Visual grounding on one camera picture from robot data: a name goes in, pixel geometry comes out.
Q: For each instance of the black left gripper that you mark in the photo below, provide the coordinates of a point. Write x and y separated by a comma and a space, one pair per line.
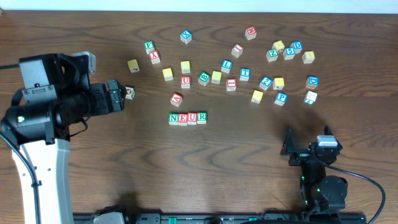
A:
115, 96

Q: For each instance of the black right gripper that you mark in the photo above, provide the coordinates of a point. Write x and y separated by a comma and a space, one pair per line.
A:
304, 154

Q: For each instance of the blue P block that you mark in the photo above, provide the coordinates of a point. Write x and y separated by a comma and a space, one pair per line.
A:
280, 99

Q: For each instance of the picture face wooden block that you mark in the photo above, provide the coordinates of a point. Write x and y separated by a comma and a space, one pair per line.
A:
130, 93

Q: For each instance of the red i block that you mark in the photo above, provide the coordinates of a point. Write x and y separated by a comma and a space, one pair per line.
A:
237, 50
231, 84

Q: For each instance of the green R block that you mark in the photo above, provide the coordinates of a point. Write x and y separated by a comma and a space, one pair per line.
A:
201, 118

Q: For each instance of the green N block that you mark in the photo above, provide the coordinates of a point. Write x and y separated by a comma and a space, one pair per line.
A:
173, 119

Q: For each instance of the red u block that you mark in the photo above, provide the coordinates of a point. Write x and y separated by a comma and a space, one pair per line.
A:
192, 118
185, 82

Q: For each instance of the red E block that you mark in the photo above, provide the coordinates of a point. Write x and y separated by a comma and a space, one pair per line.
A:
182, 119

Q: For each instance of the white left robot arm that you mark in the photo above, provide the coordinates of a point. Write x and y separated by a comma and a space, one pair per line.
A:
43, 173

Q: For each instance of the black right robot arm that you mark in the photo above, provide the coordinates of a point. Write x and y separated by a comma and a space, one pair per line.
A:
323, 194

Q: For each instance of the green L block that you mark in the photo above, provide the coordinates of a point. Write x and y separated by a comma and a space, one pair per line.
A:
310, 97

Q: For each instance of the blue D block right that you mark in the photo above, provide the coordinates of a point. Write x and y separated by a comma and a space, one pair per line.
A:
312, 82

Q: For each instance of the blue d block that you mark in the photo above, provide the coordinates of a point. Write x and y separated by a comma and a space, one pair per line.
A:
312, 82
297, 46

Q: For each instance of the yellow K block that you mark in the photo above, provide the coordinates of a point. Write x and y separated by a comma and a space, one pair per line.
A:
278, 83

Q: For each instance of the yellow S block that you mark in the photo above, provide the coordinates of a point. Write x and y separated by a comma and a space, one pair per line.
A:
257, 96

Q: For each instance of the blue 2 block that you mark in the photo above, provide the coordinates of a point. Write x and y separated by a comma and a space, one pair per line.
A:
265, 83

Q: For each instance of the yellow block far left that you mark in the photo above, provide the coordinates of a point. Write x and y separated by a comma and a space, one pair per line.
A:
133, 65

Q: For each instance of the yellow 8 block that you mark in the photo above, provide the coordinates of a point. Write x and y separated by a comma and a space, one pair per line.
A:
308, 57

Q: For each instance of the blue 5 block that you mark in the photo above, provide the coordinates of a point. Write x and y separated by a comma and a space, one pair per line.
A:
288, 53

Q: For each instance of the blue T block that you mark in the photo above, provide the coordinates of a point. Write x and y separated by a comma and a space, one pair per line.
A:
245, 74

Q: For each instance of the green Z block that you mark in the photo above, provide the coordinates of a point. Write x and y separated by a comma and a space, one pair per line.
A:
271, 55

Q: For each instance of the blue D block upper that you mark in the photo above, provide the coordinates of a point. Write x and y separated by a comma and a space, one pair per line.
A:
297, 46

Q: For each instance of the yellow block upper right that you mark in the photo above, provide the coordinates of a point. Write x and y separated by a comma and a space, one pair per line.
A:
278, 46

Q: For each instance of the green F block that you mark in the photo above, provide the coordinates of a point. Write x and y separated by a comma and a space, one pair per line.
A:
149, 47

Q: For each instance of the red Y block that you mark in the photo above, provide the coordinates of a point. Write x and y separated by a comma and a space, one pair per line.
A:
154, 57

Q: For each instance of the blue L block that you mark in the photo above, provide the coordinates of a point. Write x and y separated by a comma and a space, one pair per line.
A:
226, 66

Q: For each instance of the yellow block left middle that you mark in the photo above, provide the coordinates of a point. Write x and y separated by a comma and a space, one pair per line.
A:
167, 73

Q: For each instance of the yellow block centre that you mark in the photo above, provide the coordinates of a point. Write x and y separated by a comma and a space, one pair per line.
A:
216, 77

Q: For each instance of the red A block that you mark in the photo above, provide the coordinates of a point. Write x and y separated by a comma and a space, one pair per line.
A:
176, 99

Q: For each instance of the green B block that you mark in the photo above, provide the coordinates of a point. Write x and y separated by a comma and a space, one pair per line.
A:
204, 78

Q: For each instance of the red M block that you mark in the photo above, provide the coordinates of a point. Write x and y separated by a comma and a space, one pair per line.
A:
250, 33

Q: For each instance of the yellow block upper middle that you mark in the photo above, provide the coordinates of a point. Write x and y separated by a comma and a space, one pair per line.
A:
185, 66

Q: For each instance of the blue X block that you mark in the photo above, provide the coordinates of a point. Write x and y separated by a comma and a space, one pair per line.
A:
186, 36

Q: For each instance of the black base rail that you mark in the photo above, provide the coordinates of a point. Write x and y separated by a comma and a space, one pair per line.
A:
271, 215

